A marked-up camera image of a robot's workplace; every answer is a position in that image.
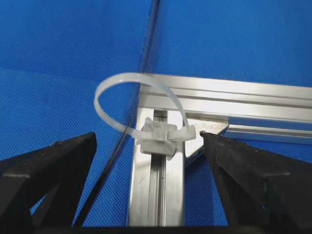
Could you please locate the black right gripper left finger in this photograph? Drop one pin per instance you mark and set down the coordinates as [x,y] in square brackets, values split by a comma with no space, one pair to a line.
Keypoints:
[42,188]

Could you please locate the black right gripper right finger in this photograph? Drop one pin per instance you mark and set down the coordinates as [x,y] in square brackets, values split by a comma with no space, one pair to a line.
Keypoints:
[259,188]

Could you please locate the white zip tie loop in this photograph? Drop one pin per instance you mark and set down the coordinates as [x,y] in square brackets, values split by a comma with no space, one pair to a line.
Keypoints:
[154,137]

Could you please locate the aluminium extrusion frame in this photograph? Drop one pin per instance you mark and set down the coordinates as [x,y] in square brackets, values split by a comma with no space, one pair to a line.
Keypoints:
[242,110]

